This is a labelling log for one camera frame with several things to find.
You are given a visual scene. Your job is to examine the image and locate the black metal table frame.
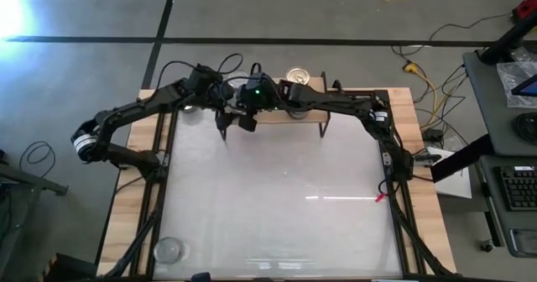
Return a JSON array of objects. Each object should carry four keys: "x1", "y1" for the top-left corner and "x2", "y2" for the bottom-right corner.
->
[{"x1": 100, "y1": 88, "x2": 456, "y2": 282}]

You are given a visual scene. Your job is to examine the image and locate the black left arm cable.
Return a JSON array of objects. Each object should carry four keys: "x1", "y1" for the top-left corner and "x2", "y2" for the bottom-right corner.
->
[{"x1": 155, "y1": 53, "x2": 244, "y2": 90}]

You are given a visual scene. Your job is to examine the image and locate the white paper sheet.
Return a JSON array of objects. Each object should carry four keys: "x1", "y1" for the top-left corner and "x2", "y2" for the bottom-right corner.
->
[{"x1": 423, "y1": 145, "x2": 473, "y2": 200}]

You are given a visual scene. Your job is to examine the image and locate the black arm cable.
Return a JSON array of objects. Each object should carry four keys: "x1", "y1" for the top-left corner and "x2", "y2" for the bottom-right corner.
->
[
  {"x1": 155, "y1": 53, "x2": 244, "y2": 90},
  {"x1": 249, "y1": 61, "x2": 265, "y2": 80}
]

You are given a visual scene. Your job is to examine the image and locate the black round disc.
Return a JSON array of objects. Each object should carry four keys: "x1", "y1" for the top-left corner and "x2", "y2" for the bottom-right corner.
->
[{"x1": 514, "y1": 112, "x2": 537, "y2": 144}]

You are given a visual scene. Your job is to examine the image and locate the wooden shelf black frame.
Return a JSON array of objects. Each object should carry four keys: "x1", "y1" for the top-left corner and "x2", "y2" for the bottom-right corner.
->
[{"x1": 212, "y1": 70, "x2": 330, "y2": 141}]

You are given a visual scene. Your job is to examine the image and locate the black flat bar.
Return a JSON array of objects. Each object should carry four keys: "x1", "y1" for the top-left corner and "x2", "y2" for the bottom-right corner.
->
[{"x1": 430, "y1": 133, "x2": 496, "y2": 185}]

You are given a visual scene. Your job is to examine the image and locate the black power adapter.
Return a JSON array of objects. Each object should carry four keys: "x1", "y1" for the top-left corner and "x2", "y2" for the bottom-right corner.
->
[{"x1": 421, "y1": 128, "x2": 445, "y2": 143}]

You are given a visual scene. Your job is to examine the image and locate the dark metal stand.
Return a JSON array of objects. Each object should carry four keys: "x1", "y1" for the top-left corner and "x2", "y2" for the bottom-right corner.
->
[{"x1": 477, "y1": 15, "x2": 537, "y2": 66}]

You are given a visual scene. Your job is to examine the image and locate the clear round glass dome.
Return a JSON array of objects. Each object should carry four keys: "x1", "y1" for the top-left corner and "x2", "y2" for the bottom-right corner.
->
[{"x1": 153, "y1": 236, "x2": 186, "y2": 265}]

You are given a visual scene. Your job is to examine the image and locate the grey metal rack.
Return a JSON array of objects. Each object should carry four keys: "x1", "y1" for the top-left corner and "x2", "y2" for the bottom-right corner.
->
[{"x1": 0, "y1": 149, "x2": 70, "y2": 282}]

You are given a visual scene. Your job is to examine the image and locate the grey desk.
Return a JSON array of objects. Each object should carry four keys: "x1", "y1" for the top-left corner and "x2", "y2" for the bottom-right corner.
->
[{"x1": 462, "y1": 42, "x2": 537, "y2": 259}]

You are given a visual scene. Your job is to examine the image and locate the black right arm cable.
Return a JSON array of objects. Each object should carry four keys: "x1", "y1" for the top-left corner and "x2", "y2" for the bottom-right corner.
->
[{"x1": 249, "y1": 61, "x2": 265, "y2": 80}]

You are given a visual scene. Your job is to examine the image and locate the long black floor cable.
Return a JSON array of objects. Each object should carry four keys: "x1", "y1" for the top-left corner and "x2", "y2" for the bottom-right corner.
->
[{"x1": 428, "y1": 12, "x2": 515, "y2": 43}]

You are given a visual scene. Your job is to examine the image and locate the grey tray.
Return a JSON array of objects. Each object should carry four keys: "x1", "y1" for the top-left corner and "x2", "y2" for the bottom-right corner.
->
[{"x1": 509, "y1": 227, "x2": 537, "y2": 258}]

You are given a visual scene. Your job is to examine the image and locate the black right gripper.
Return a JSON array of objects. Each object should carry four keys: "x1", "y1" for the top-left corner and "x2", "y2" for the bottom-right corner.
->
[{"x1": 215, "y1": 72, "x2": 280, "y2": 133}]

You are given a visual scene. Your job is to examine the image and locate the yellow extension cord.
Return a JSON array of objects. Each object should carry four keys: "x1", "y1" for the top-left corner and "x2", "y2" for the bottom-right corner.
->
[{"x1": 403, "y1": 61, "x2": 467, "y2": 130}]

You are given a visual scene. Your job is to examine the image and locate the black floor box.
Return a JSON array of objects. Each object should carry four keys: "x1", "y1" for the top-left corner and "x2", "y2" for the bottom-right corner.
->
[{"x1": 44, "y1": 252, "x2": 98, "y2": 282}]

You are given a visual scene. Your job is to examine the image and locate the black floor cable loop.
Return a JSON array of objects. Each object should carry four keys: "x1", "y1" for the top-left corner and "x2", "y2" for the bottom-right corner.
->
[{"x1": 18, "y1": 140, "x2": 57, "y2": 178}]

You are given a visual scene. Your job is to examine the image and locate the blue tablet screen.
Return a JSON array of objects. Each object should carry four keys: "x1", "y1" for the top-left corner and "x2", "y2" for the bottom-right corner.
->
[{"x1": 510, "y1": 74, "x2": 537, "y2": 98}]

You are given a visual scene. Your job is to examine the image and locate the clear plastic bag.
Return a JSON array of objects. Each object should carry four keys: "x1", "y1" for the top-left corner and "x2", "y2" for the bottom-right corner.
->
[{"x1": 496, "y1": 59, "x2": 537, "y2": 109}]

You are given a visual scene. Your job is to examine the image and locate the black keyboard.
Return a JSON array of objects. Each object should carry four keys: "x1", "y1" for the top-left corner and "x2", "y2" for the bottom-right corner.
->
[{"x1": 493, "y1": 164, "x2": 537, "y2": 212}]

